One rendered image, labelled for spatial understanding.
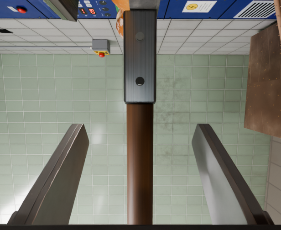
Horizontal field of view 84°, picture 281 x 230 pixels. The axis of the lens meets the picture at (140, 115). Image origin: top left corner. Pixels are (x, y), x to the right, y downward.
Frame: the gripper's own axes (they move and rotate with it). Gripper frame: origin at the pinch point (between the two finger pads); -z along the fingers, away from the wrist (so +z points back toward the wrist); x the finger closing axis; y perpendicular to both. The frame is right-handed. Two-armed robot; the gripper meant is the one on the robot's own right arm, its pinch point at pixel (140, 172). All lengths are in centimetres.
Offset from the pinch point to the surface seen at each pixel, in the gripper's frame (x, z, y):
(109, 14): 13, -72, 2
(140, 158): 0.0, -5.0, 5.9
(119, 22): 3.2, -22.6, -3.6
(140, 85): 0.0, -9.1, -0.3
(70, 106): 63, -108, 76
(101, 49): 25, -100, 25
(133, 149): 0.7, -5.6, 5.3
